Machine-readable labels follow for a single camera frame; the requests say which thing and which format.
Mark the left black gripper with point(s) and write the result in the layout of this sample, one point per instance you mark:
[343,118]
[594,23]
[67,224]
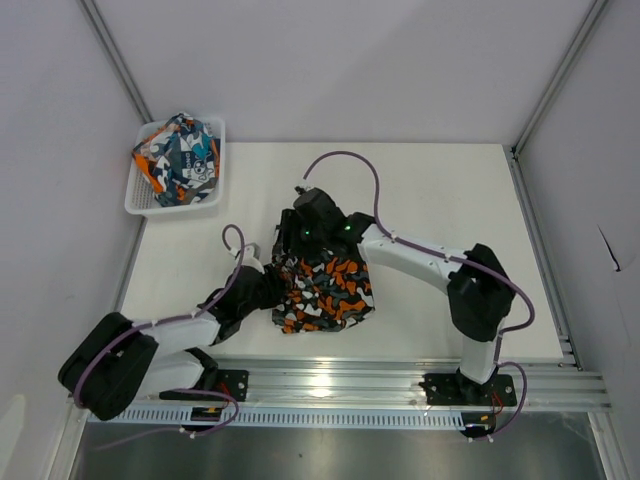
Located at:
[275,286]

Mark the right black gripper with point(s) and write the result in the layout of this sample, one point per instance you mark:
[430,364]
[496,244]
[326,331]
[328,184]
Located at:
[286,236]

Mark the orange black camo shorts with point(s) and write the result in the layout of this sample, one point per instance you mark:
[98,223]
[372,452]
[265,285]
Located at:
[324,292]

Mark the blue orange patterned shorts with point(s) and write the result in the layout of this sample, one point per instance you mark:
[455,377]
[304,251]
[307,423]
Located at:
[180,161]

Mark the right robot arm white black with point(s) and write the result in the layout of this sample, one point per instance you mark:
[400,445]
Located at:
[479,293]

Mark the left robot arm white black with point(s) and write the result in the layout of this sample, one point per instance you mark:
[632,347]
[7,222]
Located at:
[121,361]

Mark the white plastic basket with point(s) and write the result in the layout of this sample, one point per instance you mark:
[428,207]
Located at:
[139,199]

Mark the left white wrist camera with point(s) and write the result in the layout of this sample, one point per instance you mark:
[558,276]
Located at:
[249,256]

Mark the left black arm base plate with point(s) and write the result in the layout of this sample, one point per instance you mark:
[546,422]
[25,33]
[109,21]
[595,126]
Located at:
[233,383]

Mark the white slotted cable duct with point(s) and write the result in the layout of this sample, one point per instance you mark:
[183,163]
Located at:
[250,416]

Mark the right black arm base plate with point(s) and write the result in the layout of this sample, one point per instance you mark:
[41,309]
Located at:
[454,389]

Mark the aluminium mounting rail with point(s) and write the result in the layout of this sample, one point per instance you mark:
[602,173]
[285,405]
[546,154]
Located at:
[324,382]

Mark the left aluminium frame post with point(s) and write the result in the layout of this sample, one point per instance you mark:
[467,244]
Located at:
[115,58]

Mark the aluminium frame post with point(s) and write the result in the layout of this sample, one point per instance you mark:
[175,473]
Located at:
[115,58]
[560,75]

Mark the right aluminium frame post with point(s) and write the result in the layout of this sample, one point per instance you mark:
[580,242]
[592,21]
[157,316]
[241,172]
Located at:
[560,75]

